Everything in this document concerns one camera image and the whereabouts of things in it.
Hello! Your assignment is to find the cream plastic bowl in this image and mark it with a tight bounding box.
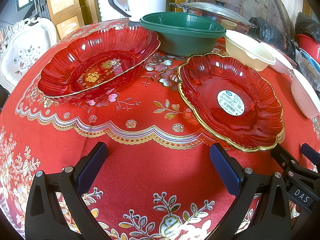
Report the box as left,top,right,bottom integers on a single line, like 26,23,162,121
225,30,276,72

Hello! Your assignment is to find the red plate with gold rim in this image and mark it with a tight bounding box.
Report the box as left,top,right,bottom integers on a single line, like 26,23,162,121
177,53,285,152

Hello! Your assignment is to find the small white foam bowl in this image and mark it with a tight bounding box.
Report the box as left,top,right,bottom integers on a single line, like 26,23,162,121
260,42,293,73

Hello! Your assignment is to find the red floral tablecloth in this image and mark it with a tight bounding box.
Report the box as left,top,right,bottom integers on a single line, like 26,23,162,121
0,18,320,240

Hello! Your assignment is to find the steel pot with lid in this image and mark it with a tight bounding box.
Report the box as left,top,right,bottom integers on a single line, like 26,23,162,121
169,2,255,34

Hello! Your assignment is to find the green plastic bowl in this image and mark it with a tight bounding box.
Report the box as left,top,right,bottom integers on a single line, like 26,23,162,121
140,12,226,56

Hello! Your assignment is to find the wooden door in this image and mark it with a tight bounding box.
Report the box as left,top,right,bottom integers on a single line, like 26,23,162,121
47,0,101,38

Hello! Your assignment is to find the red plastic basin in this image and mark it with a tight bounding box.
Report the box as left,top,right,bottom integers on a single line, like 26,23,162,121
296,34,320,63

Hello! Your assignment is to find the large red wedding bowl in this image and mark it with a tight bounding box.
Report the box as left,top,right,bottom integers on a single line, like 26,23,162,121
37,26,161,102

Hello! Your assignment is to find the black plastic bag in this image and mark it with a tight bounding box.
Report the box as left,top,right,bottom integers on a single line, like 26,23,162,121
295,12,320,43
248,17,295,60

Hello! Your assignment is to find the white foam plate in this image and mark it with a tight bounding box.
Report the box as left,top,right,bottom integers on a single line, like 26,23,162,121
291,69,320,119

